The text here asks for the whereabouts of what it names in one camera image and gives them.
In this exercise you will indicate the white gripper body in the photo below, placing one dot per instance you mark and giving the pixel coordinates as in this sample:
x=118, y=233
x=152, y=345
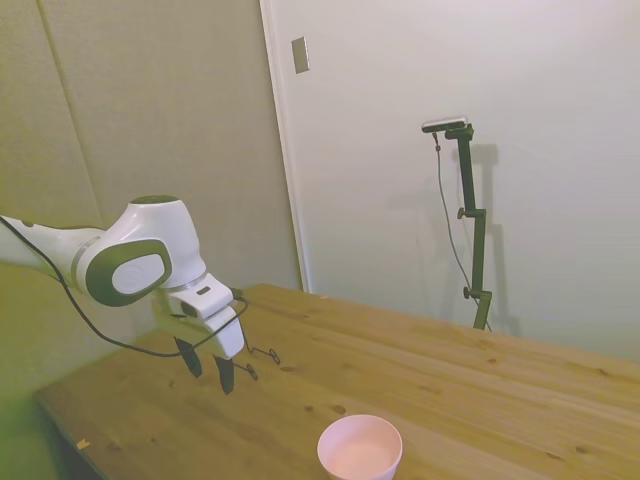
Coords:
x=227, y=335

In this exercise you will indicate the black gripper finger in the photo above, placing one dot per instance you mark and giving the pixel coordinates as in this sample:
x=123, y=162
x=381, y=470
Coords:
x=191, y=359
x=226, y=375

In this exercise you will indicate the pink bowl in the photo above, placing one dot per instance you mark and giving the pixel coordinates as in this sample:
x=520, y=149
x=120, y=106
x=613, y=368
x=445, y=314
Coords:
x=360, y=447

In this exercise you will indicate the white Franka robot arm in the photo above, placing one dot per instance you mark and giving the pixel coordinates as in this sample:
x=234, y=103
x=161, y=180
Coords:
x=140, y=235

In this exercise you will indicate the dark jointed camera stand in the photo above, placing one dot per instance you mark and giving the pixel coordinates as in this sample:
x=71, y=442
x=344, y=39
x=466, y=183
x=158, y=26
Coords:
x=475, y=225

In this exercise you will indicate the grey wall switch plate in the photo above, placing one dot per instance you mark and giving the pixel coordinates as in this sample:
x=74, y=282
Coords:
x=300, y=55

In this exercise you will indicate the grey camera on stand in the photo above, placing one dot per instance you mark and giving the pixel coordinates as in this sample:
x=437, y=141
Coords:
x=445, y=124

